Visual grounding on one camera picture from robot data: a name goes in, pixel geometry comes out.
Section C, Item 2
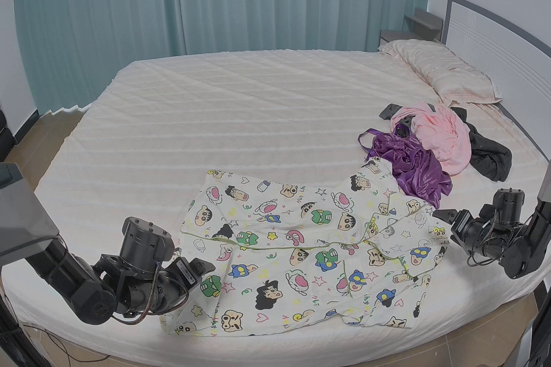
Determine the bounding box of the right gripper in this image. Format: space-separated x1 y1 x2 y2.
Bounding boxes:
432 208 494 257

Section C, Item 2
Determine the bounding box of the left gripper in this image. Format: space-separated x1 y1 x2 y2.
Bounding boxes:
140 255 217 316

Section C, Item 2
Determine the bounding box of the white printed pyjama top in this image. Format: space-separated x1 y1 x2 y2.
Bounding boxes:
160 157 453 336

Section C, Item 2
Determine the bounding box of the purple satin garment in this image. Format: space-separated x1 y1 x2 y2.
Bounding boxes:
358 129 453 207

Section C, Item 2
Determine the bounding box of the black garment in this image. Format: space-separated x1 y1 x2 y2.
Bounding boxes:
379 103 513 183

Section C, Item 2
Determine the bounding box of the pink garment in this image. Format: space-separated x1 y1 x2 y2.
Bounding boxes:
389 101 472 176

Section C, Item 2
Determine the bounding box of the cream pillow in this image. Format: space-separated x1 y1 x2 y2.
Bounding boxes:
378 39 503 106

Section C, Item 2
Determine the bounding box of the bed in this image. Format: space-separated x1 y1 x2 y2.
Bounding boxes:
0 0 551 367

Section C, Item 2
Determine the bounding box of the grey bedside table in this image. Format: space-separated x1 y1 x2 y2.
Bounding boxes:
380 7 444 44

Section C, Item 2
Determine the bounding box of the dark grey chest of drawers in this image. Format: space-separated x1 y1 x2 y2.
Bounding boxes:
0 99 11 159

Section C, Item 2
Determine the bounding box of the black cable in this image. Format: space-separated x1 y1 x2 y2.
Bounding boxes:
22 324 110 367

